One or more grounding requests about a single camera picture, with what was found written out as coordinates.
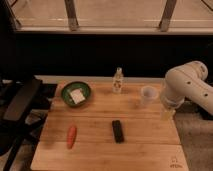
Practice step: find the clear spray bottle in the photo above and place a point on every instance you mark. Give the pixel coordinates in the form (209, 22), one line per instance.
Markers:
(118, 80)

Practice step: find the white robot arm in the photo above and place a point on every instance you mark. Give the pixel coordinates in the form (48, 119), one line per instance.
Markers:
(187, 81)

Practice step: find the clear plastic cup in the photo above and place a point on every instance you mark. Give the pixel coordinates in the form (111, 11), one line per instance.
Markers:
(148, 95)

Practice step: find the black rectangular block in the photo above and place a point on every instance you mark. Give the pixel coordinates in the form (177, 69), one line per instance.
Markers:
(118, 132)

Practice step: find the red orange pepper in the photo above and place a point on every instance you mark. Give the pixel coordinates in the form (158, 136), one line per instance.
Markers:
(71, 135)

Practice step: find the black office chair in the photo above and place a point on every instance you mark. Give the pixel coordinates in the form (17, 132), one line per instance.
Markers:
(31, 94)

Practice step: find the pale yellow gripper tip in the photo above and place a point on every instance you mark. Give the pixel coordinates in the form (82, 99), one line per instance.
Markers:
(167, 114)

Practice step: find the white sponge in bowl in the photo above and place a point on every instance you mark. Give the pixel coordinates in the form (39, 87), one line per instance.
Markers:
(77, 96)

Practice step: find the green bowl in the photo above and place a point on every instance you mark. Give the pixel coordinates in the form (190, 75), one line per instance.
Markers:
(65, 93)

